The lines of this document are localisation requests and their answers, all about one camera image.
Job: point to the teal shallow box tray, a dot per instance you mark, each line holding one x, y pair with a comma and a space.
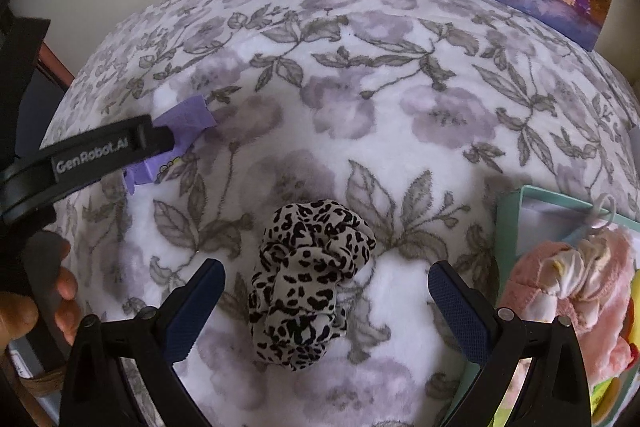
540, 217

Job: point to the leopard print scrunchie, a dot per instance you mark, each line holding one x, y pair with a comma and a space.
300, 287

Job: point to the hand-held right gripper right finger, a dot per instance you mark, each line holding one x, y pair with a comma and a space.
457, 302

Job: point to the purple packet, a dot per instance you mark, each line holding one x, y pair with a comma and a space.
187, 119

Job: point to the pink fluffy cloth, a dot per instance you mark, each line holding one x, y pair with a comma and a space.
600, 312

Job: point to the yellow sponge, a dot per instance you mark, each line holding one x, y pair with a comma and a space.
637, 292

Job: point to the brown wooden furniture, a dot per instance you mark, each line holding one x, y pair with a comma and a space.
57, 69

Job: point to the person's left hand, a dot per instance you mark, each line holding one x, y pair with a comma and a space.
67, 302

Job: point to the blue face mask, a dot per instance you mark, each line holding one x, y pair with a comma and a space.
577, 234

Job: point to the grey floral blanket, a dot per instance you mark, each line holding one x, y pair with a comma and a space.
400, 107

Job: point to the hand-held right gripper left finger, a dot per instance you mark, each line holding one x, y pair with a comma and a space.
200, 302

